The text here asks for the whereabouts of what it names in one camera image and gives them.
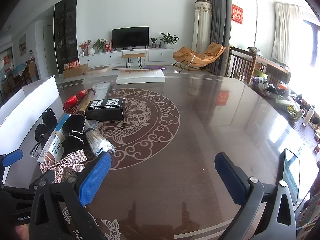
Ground white bottle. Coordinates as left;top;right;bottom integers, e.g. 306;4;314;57
303;106;315;127

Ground round beige mat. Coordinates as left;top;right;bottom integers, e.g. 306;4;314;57
84;66;110;75

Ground dark wooden chair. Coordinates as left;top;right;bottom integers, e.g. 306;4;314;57
226;46;258;84

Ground white curtain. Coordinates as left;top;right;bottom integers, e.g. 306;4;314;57
274;2;304;63

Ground clear plastic packet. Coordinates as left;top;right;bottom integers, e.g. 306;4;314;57
92;81;113;99

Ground orange rocking chair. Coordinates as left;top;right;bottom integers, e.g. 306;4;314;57
172;42;227;72

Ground rhinestone bow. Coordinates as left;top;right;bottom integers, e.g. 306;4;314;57
40;149;88;184

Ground black television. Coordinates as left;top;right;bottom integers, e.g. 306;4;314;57
112;26;150;49

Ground red wall calendar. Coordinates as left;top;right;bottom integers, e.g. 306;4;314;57
232;4;244;25

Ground covered standing air conditioner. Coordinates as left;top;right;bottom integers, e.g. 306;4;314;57
192;0;213;55

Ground orange bench stool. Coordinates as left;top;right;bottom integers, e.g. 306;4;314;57
122;53;146;68

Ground dark glass display cabinet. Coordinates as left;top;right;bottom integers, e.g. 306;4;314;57
54;0;80;75

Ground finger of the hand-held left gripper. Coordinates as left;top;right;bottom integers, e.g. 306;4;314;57
0;149;23;188

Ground wooden side desk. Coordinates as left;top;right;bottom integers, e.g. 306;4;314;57
252;54;292;85

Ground black sunglasses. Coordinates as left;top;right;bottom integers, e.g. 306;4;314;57
30;124;53;158

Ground red flowers in vase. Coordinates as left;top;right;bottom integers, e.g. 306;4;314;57
79;40;92;57

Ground white television cabinet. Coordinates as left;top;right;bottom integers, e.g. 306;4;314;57
79;47;182;68

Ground grey curtain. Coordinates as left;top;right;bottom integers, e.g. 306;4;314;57
205;0;232;75

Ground white storage box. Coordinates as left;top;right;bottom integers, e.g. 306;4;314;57
0;76;60;189

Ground red foil packet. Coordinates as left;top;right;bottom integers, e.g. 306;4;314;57
63;91;88;110

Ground large potted green plant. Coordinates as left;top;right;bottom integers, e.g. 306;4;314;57
159;32;180;49

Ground black cardboard box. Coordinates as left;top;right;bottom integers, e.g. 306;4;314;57
84;97;125;122

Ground orange printed cartons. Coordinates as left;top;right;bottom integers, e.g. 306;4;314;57
64;60;80;70

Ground pile of small clutter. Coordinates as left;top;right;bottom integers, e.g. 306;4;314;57
251;76;320;135

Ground black velvet hair accessory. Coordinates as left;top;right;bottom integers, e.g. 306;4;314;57
61;114;88;153

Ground person's left hand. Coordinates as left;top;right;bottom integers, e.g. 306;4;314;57
14;225;31;240

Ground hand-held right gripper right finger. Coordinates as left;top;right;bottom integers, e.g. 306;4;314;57
214;152;298;240

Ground long wooden stick box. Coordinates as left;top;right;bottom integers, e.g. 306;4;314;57
77;85;98;113

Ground white flat box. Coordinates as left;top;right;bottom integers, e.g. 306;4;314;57
116;68;166;85

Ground brown cardboard box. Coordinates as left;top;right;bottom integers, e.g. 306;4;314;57
63;64;89;78

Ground cotton swab pack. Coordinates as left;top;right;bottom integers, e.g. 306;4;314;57
84;119;117;158

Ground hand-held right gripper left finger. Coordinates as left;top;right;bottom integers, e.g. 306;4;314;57
29;152;112;240

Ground bushy potted green plant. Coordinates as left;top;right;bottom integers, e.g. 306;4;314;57
92;39;107;53

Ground black smartphone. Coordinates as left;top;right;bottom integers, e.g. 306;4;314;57
279;149;300;205

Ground blue and white tube box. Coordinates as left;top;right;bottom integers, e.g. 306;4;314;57
37;114;72;163

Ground framed wall picture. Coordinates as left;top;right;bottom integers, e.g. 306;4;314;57
19;34;27;57

